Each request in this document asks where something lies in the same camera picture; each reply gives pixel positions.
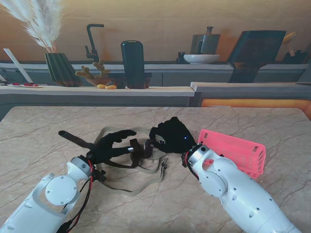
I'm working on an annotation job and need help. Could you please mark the red black right arm cable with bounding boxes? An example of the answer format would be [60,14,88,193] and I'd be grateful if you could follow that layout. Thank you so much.
[182,151,200,181]

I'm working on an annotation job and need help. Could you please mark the red black left arm cable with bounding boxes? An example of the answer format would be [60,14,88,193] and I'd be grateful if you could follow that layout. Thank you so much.
[58,159,94,233]

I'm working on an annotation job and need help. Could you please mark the plate with red food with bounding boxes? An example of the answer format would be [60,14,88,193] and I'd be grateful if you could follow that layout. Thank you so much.
[7,83,44,88]

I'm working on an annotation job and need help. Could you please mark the white leaning board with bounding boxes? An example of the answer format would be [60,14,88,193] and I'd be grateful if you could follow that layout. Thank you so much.
[3,48,33,83]

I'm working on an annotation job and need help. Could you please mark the dark utensil holder with spoons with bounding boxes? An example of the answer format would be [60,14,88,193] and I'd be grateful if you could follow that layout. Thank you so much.
[281,31,308,64]

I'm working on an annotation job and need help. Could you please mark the white ceramic bowl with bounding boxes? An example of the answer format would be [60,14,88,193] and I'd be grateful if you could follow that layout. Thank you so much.
[183,54,221,65]

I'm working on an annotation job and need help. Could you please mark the pink plastic mesh basket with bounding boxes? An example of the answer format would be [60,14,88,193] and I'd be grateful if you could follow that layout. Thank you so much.
[197,129,266,180]

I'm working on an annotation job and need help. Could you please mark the dark range hood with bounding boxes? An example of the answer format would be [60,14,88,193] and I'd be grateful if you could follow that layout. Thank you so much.
[227,30,287,83]

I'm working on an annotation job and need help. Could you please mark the beige woven belt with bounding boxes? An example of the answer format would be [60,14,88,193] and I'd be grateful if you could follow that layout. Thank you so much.
[93,126,170,194]

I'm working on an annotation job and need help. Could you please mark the black kitchen faucet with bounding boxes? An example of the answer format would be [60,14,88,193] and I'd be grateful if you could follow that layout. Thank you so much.
[85,23,104,64]

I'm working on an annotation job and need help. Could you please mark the dark ribbed vase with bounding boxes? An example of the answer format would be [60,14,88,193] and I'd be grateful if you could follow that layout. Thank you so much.
[44,52,82,87]

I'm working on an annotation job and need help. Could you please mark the white pampas grass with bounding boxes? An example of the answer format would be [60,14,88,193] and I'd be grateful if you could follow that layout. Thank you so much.
[0,0,64,53]

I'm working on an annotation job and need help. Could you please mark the tall dark cylindrical canister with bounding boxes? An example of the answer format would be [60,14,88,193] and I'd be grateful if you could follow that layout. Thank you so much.
[121,40,146,89]

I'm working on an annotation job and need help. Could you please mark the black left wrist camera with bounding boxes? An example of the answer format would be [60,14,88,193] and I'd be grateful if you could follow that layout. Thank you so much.
[93,168,107,183]

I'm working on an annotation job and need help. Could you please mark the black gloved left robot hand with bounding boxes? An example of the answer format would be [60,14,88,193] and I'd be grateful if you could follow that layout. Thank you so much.
[85,130,137,168]

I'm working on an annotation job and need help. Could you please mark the orange fruits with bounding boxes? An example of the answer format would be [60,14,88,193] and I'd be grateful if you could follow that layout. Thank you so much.
[96,83,117,90]

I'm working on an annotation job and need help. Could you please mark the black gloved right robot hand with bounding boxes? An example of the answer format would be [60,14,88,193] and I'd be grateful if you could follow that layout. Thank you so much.
[149,116,197,155]

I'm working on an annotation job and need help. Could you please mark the red black arm cable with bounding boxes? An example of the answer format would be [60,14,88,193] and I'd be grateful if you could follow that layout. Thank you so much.
[58,159,94,233]
[182,151,200,181]

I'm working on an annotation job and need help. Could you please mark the grey pot with lid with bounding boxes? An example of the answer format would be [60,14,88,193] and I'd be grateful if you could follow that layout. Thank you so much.
[190,26,221,55]

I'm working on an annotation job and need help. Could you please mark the grey stone counter top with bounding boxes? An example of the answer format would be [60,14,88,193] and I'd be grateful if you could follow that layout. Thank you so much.
[190,82,311,93]

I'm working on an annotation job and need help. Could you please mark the light wood counter top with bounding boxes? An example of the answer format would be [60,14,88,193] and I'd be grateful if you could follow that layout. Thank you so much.
[0,84,196,98]

